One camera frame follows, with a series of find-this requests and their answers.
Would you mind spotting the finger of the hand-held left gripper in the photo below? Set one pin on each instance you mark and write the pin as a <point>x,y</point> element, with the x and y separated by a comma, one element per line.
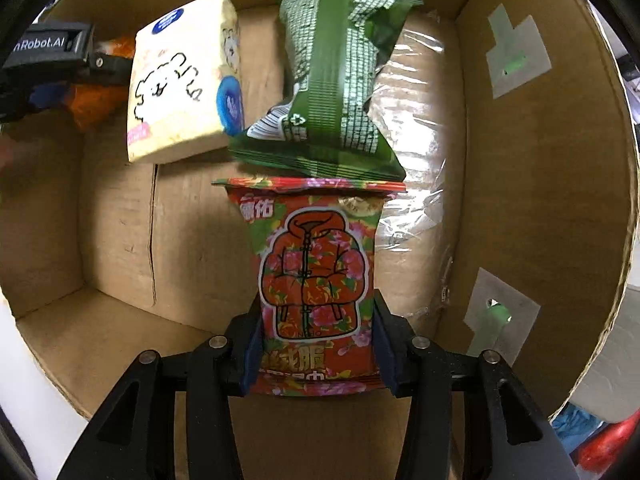
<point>111,66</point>

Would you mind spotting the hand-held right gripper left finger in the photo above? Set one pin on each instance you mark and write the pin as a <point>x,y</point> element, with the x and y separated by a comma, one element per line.
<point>249,360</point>

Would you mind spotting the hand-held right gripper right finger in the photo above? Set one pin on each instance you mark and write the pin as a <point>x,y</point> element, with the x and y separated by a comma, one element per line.
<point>386,355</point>

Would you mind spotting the orange snack packet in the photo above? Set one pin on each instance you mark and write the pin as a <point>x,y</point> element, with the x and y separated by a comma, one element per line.
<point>95,90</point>

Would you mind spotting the cream cartoon tissue packet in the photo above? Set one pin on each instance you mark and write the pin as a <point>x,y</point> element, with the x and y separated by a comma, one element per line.
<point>182,85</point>

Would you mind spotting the red floral tissue packet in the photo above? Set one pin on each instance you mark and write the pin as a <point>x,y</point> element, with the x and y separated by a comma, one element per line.
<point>316,280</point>

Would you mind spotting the cardboard box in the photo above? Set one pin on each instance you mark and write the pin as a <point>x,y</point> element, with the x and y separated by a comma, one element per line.
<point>320,200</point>

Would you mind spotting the green tissue packet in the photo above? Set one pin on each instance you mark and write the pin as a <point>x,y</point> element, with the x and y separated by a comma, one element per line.
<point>330,85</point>

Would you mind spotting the white paper label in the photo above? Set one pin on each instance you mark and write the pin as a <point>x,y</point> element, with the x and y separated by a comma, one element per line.
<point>515,50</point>
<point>500,312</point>

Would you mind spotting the blue plastic bag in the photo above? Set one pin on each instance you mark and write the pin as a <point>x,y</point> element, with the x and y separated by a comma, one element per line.
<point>575,422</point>

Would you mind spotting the red plastic bag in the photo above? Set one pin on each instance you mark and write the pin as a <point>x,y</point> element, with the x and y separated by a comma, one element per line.
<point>607,442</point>

